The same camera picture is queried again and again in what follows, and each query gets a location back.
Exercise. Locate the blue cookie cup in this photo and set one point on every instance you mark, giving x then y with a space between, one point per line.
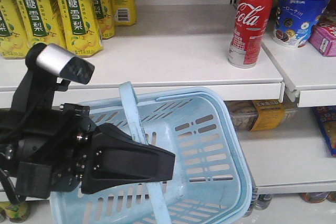
295 20

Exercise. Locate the red coca cola bottle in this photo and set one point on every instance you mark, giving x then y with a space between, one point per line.
250 23

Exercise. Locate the light blue plastic basket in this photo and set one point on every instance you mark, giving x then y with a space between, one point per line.
211 181

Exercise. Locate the white metal shelf unit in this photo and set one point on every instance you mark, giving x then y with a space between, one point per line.
183 43

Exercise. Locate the blue chip bag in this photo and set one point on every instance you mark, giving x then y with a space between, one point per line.
325 117

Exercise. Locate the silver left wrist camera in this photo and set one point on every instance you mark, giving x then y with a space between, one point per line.
64 64

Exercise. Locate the pink snack box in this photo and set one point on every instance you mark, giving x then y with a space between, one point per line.
323 36

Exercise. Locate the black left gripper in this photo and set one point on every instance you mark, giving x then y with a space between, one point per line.
44 150

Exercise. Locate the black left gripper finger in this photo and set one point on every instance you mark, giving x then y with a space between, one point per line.
115 159

